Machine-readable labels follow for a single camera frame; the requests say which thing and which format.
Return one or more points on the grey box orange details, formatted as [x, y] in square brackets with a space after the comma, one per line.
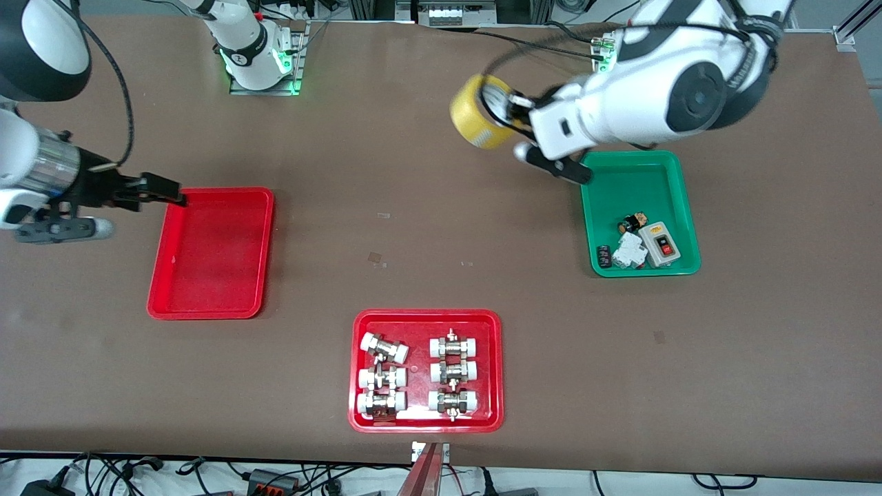
[272, 481]

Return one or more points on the red tray with fittings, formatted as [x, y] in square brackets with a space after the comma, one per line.
[420, 372]

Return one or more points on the black power adapter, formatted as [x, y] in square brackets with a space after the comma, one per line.
[45, 489]

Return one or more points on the grey switch box red button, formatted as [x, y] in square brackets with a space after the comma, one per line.
[658, 244]

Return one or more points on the small board black capacitor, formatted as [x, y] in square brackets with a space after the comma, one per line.
[630, 223]

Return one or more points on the white power strip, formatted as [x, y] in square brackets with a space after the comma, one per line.
[458, 12]

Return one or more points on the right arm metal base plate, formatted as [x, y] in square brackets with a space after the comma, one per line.
[296, 69]

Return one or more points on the green plastic tray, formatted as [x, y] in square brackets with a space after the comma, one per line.
[648, 193]

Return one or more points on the small aluminium bracket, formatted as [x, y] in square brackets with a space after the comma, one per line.
[418, 451]

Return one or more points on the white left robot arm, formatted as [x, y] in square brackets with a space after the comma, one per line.
[641, 103]

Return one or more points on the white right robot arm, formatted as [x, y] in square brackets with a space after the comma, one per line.
[41, 55]

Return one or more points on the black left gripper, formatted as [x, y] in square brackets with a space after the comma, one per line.
[501, 105]

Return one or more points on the black plug connector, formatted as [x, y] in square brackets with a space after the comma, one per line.
[141, 466]

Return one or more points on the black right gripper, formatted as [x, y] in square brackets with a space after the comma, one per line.
[96, 187]

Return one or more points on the white circuit breaker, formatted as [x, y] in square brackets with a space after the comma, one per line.
[629, 253]

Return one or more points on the empty-looking red plastic tray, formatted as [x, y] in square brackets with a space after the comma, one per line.
[210, 255]

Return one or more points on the reddish metal bar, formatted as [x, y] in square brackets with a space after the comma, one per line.
[424, 475]

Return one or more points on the yellow tape roll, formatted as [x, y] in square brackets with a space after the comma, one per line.
[468, 114]

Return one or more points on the metal fitting white caps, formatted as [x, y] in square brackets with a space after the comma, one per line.
[381, 403]
[453, 346]
[384, 348]
[453, 401]
[453, 372]
[381, 377]

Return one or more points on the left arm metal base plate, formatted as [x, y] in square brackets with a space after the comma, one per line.
[598, 67]

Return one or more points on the black terminal block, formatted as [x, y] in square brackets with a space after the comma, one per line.
[604, 256]

